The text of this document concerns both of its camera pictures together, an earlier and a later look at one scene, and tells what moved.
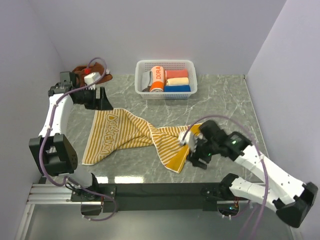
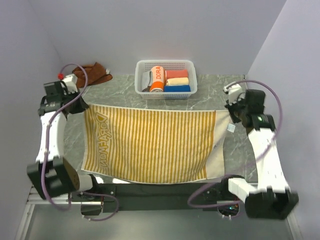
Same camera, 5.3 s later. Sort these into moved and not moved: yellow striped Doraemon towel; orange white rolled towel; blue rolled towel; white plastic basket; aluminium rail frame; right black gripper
Moved: yellow striped Doraemon towel; right black gripper
Not moved: orange white rolled towel; white plastic basket; blue rolled towel; aluminium rail frame
